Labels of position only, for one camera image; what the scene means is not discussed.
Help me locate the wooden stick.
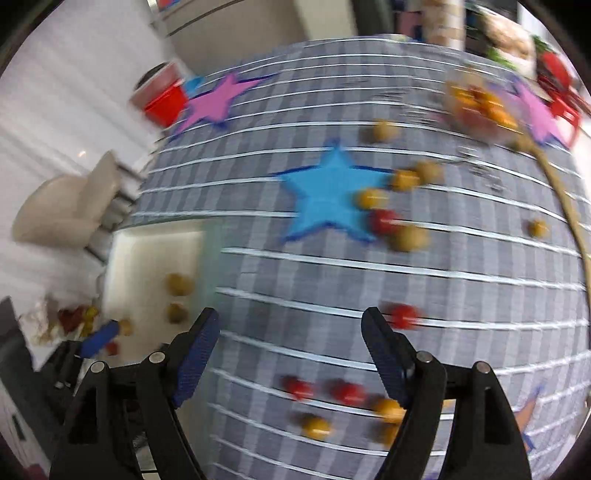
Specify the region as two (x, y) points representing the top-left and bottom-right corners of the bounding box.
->
(519, 131), (591, 291)

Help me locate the grey checked tablecloth with stars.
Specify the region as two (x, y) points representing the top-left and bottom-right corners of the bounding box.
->
(108, 34), (591, 480)

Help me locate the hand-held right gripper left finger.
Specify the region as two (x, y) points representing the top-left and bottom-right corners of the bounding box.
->
(48, 307), (221, 480)

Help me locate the white rectangular tray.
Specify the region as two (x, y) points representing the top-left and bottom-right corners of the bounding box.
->
(102, 229), (220, 365)

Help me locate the clear bowl of tomatoes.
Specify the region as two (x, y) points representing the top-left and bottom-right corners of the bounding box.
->
(444, 69), (525, 141)

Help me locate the beige upholstered chair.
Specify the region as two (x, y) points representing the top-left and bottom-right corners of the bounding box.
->
(11, 150), (139, 259)

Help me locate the printed cushion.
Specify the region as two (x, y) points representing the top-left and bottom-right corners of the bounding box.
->
(480, 9), (539, 77)

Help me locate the red plastic bucket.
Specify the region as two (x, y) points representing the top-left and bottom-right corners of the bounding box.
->
(142, 83), (190, 127)

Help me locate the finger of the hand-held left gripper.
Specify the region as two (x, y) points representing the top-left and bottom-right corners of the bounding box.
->
(46, 320), (120, 398)

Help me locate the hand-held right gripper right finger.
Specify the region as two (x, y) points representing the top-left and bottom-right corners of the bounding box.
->
(361, 306), (534, 480)

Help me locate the patterned fabric roll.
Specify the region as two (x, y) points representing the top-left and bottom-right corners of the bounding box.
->
(422, 0), (465, 47)

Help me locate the red plastic stool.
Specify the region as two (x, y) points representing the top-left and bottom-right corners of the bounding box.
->
(538, 51), (591, 148)

